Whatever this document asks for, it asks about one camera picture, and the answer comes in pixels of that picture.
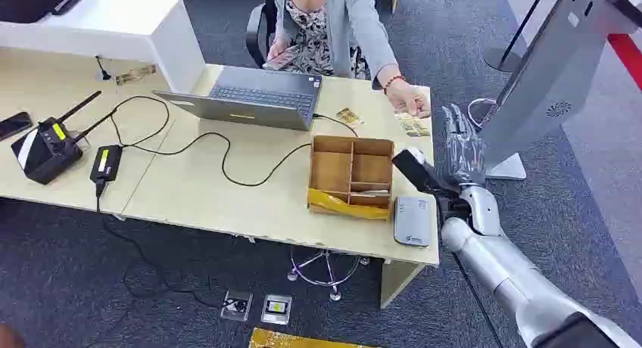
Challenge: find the pale wooden desk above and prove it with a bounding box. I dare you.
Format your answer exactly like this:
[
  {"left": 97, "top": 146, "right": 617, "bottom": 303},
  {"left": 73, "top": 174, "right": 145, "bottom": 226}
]
[{"left": 0, "top": 47, "right": 441, "bottom": 309}]

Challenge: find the stanchion post with base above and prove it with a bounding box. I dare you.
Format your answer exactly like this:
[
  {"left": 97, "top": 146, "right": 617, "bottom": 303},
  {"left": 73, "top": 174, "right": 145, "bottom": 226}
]
[{"left": 483, "top": 0, "right": 553, "bottom": 74}]

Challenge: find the printed desk sticker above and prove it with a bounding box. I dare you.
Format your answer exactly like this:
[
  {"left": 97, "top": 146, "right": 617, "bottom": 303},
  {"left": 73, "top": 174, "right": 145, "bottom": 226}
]
[{"left": 115, "top": 64, "right": 158, "bottom": 86}]

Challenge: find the person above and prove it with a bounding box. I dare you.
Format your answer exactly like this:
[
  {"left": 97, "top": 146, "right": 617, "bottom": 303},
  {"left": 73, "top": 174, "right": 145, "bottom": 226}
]
[{"left": 266, "top": 0, "right": 432, "bottom": 120}]

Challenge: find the yellow sheet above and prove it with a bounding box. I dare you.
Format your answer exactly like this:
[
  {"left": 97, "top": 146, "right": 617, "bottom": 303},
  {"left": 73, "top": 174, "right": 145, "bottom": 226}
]
[{"left": 248, "top": 328, "right": 379, "bottom": 348}]

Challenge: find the black office chair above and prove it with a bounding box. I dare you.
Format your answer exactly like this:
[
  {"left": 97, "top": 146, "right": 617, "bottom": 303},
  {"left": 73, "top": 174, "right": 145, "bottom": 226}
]
[{"left": 245, "top": 0, "right": 282, "bottom": 69}]

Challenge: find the black device on counter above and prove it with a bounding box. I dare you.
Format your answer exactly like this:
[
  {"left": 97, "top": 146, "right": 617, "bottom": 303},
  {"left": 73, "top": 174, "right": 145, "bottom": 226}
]
[{"left": 0, "top": 0, "right": 87, "bottom": 24}]

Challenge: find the wooden compartment box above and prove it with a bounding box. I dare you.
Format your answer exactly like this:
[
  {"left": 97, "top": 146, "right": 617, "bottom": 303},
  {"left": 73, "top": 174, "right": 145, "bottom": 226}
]
[{"left": 307, "top": 135, "right": 396, "bottom": 222}]

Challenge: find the white raised counter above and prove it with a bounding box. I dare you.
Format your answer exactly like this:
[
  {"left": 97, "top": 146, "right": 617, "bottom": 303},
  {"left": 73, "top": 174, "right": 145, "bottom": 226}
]
[{"left": 0, "top": 0, "right": 207, "bottom": 95}]

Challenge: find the person's hand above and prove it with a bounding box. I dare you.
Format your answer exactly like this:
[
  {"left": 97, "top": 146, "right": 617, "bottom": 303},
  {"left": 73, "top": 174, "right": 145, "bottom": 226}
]
[
  {"left": 385, "top": 79, "right": 432, "bottom": 120},
  {"left": 266, "top": 36, "right": 291, "bottom": 63}
]

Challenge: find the small printed card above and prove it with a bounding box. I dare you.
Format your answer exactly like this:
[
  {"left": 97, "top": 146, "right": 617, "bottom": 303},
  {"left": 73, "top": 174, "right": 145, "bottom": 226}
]
[{"left": 335, "top": 107, "right": 365, "bottom": 129}]

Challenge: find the grey laptop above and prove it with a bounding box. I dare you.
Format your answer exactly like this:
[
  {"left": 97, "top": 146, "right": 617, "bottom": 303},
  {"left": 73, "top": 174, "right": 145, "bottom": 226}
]
[{"left": 152, "top": 64, "right": 323, "bottom": 132}]

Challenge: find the grey card reader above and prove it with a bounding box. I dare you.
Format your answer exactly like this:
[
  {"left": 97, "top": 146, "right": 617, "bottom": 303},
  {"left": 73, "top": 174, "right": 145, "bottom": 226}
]
[{"left": 393, "top": 196, "right": 433, "bottom": 248}]

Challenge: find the person's right hand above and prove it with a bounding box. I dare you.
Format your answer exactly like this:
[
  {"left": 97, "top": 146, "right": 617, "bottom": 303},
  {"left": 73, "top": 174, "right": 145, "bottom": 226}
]
[{"left": 266, "top": 36, "right": 291, "bottom": 63}]

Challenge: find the smartphone with patterned case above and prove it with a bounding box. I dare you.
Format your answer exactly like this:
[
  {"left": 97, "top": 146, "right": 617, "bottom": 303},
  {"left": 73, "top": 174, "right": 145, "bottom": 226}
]
[{"left": 262, "top": 45, "right": 301, "bottom": 72}]

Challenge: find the silver kiosk stand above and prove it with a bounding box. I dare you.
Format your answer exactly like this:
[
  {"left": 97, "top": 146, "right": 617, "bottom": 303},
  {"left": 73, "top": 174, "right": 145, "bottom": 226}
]
[{"left": 478, "top": 0, "right": 642, "bottom": 182}]

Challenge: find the black smartphone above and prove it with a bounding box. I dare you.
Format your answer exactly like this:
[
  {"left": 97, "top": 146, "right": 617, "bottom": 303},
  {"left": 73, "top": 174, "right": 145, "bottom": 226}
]
[{"left": 0, "top": 111, "right": 34, "bottom": 141}]

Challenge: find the black radio unit with antennas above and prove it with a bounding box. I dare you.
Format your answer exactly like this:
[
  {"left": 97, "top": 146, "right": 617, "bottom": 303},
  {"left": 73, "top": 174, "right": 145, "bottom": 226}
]
[{"left": 10, "top": 90, "right": 117, "bottom": 186}]

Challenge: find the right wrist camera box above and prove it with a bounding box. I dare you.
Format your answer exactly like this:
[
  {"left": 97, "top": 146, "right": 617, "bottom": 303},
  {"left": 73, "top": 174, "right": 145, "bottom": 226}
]
[{"left": 391, "top": 146, "right": 453, "bottom": 197}]

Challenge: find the large printed card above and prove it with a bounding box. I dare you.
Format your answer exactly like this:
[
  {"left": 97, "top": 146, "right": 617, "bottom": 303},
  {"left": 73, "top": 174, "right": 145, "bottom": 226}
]
[{"left": 394, "top": 110, "right": 432, "bottom": 138}]

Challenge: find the person's left hand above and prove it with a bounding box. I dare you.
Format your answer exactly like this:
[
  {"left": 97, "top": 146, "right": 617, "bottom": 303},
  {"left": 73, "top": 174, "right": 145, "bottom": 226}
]
[{"left": 385, "top": 79, "right": 432, "bottom": 120}]

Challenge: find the chrome chair base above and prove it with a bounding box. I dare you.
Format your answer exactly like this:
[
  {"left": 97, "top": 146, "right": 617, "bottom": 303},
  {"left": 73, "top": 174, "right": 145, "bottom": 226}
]
[{"left": 286, "top": 247, "right": 371, "bottom": 303}]

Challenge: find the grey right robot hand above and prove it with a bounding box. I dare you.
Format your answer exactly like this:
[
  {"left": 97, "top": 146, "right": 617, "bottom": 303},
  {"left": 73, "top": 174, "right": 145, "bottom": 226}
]
[{"left": 441, "top": 103, "right": 488, "bottom": 186}]

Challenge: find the black power adapter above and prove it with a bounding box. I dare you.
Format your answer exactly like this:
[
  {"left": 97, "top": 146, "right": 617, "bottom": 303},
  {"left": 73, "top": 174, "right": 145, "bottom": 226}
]
[{"left": 89, "top": 144, "right": 124, "bottom": 185}]

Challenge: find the black mains cable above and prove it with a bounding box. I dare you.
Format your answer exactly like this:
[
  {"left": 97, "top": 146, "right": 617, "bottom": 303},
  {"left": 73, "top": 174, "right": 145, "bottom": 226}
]
[{"left": 95, "top": 180, "right": 224, "bottom": 311}]

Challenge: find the small black desk plug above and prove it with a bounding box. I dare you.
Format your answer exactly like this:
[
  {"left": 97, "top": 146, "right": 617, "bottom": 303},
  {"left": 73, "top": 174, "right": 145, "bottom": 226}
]
[{"left": 95, "top": 55, "right": 113, "bottom": 82}]

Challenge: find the black laptop power cable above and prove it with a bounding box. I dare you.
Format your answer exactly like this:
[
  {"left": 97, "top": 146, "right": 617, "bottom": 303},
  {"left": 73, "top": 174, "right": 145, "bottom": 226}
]
[{"left": 108, "top": 95, "right": 360, "bottom": 188}]

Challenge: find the white cable loop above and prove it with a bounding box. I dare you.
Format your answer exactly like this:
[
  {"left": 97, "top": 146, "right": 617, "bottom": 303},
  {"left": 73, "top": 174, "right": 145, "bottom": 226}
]
[{"left": 466, "top": 97, "right": 497, "bottom": 132}]

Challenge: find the red bead bracelet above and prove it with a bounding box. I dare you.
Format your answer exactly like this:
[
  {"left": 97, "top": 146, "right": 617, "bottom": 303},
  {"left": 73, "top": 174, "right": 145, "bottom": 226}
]
[{"left": 382, "top": 75, "right": 407, "bottom": 95}]

